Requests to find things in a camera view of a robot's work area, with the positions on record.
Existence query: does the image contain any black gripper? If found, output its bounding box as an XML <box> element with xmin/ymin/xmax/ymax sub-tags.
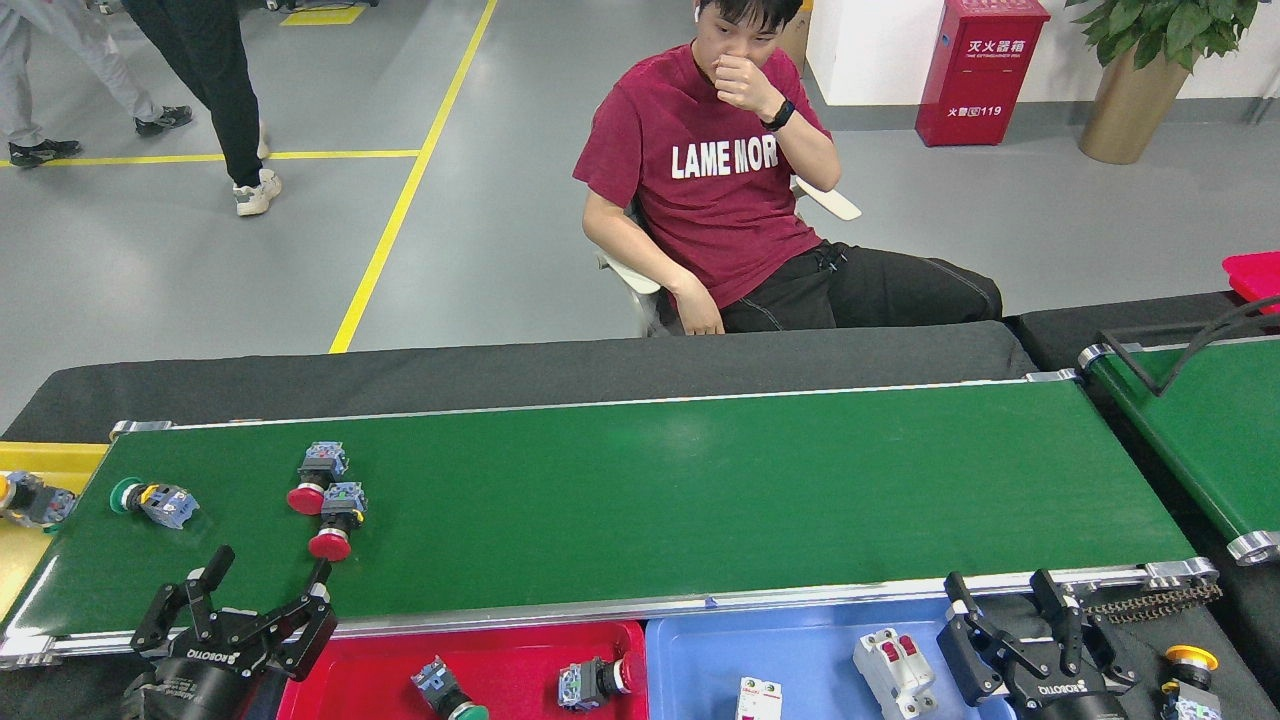
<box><xmin>122</xmin><ymin>545</ymin><xmax>339</xmax><ymax>720</ymax></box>
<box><xmin>937</xmin><ymin>569</ymin><xmax>1139</xmax><ymax>720</ymax></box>

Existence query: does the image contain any white circuit breaker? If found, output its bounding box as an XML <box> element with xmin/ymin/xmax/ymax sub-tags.
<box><xmin>735</xmin><ymin>676</ymin><xmax>784</xmax><ymax>720</ymax></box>
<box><xmin>852</xmin><ymin>627</ymin><xmax>939</xmax><ymax>720</ymax></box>

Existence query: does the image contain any green mushroom push button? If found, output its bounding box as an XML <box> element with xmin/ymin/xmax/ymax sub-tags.
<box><xmin>108</xmin><ymin>476</ymin><xmax>201</xmax><ymax>531</ymax></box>
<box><xmin>410</xmin><ymin>655</ymin><xmax>491</xmax><ymax>720</ymax></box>

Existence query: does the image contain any red mushroom push button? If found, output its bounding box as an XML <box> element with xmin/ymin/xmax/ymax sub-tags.
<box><xmin>557</xmin><ymin>652</ymin><xmax>641</xmax><ymax>713</ymax></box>
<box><xmin>307</xmin><ymin>481</ymin><xmax>369</xmax><ymax>563</ymax></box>
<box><xmin>286</xmin><ymin>441</ymin><xmax>350</xmax><ymax>517</ymax></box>

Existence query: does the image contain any red plastic tray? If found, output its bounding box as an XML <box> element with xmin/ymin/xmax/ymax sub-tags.
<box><xmin>275</xmin><ymin>620</ymin><xmax>649</xmax><ymax>720</ymax></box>

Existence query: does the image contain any green feeder conveyor belt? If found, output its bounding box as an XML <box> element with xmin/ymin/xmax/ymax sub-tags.
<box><xmin>1078</xmin><ymin>338</ymin><xmax>1280</xmax><ymax>567</ymax></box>

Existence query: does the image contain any blue plastic tray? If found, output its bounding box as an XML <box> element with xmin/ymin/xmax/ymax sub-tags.
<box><xmin>645</xmin><ymin>598</ymin><xmax>1016</xmax><ymax>720</ymax></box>

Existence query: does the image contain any long green conveyor belt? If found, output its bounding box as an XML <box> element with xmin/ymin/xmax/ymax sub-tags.
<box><xmin>0</xmin><ymin>368</ymin><xmax>1221</xmax><ymax>669</ymax></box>

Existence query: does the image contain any person's right hand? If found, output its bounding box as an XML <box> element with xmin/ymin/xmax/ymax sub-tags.
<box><xmin>672</xmin><ymin>285</ymin><xmax>726</xmax><ymax>336</ymax></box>

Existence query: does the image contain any person's left hand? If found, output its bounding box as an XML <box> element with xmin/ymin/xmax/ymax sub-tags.
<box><xmin>715</xmin><ymin>52</ymin><xmax>786</xmax><ymax>119</ymax></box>

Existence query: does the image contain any yellow mushroom push button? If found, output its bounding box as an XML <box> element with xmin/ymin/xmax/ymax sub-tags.
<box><xmin>0</xmin><ymin>470</ymin><xmax>79</xmax><ymax>531</ymax></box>
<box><xmin>1160</xmin><ymin>644</ymin><xmax>1223</xmax><ymax>720</ymax></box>

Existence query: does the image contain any yellow plastic bin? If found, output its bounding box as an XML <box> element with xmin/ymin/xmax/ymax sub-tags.
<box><xmin>0</xmin><ymin>442</ymin><xmax>109</xmax><ymax>623</ymax></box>

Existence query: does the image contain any black angled guide bar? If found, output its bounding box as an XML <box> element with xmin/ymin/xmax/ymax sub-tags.
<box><xmin>1098</xmin><ymin>315</ymin><xmax>1280</xmax><ymax>398</ymax></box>

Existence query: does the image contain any red plastic bin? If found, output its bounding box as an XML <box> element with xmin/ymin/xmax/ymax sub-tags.
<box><xmin>1222</xmin><ymin>250</ymin><xmax>1280</xmax><ymax>313</ymax></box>

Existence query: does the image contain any grey office chair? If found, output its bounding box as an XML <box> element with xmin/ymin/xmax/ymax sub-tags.
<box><xmin>597</xmin><ymin>178</ymin><xmax>863</xmax><ymax>336</ymax></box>

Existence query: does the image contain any walking person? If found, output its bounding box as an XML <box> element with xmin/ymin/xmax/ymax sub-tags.
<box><xmin>0</xmin><ymin>0</ymin><xmax>194</xmax><ymax>169</ymax></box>
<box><xmin>120</xmin><ymin>0</ymin><xmax>284</xmax><ymax>218</ymax></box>

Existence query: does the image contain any seated person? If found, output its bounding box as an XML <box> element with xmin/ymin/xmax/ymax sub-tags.
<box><xmin>573</xmin><ymin>0</ymin><xmax>1004</xmax><ymax>336</ymax></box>

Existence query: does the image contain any green potted plant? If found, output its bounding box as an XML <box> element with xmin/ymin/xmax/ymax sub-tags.
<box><xmin>1065</xmin><ymin>0</ymin><xmax>1261</xmax><ymax>166</ymax></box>

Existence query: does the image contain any red fire extinguisher box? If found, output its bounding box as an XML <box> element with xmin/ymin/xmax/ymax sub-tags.
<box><xmin>915</xmin><ymin>0</ymin><xmax>1051</xmax><ymax>148</ymax></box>

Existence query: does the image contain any brown cardboard box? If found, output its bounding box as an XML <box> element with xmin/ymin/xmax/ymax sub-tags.
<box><xmin>778</xmin><ymin>0</ymin><xmax>813</xmax><ymax>71</ymax></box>

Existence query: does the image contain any black drive chain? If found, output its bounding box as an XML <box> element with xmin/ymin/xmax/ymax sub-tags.
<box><xmin>1085</xmin><ymin>580</ymin><xmax>1223</xmax><ymax>626</ymax></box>

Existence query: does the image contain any black curved cable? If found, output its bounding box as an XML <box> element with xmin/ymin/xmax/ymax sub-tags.
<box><xmin>1155</xmin><ymin>294</ymin><xmax>1280</xmax><ymax>396</ymax></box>

